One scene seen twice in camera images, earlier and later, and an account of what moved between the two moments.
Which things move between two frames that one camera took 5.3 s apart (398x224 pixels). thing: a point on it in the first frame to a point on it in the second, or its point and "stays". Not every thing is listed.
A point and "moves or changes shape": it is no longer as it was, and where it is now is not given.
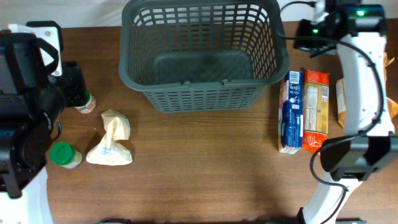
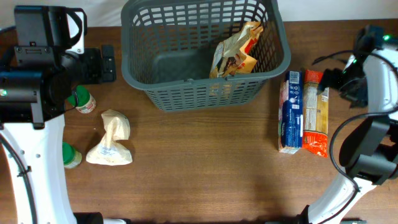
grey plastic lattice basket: [190, 56] stays
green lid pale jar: [64, 154] stays
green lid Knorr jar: [90, 105] stays
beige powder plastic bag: [109, 151] stays
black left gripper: [76, 78] to [109, 74]
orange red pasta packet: [316, 109] stays
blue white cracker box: [290, 139] stays
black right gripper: [303, 45] to [359, 98]
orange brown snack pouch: [341, 97] moves or changes shape
